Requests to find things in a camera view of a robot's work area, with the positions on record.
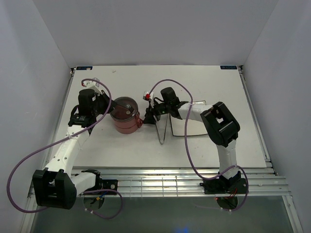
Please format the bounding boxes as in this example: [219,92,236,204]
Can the white square plate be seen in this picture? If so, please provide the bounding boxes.
[170,101,212,137]

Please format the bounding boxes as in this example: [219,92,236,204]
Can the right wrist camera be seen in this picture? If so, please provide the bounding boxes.
[143,91,155,107]

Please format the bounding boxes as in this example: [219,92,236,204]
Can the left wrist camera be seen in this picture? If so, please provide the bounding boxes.
[82,78,101,94]

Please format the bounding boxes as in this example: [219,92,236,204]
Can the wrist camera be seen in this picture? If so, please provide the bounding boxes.
[82,78,101,94]
[143,91,155,107]

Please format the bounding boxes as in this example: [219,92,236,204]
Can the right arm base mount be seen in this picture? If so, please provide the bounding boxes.
[199,171,247,194]

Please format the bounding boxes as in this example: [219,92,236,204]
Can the right blue corner label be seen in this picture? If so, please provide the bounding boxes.
[220,66,238,70]

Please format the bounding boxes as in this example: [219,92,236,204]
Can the pink lunch bowl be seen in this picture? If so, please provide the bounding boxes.
[116,125,138,134]
[113,112,143,128]

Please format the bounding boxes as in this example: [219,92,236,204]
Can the left blue corner label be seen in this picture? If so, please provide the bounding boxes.
[76,66,93,70]

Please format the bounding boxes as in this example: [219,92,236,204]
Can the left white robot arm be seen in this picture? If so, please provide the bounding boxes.
[32,87,113,209]

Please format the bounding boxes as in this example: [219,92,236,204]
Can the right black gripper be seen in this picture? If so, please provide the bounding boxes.
[143,100,171,125]

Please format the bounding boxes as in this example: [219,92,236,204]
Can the grey transparent top lid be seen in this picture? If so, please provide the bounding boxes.
[110,97,138,122]

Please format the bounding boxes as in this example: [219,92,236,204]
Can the blue corner label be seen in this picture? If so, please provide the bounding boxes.
[76,66,93,70]
[220,66,238,70]

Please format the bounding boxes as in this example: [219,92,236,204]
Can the aluminium frame rail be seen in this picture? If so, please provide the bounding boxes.
[28,167,291,198]

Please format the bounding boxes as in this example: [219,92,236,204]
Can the metal tongs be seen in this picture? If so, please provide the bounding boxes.
[155,114,170,145]

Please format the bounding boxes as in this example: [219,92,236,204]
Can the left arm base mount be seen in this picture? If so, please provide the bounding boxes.
[98,179,119,195]

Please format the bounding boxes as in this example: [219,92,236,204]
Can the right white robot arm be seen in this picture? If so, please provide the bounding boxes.
[143,87,247,195]

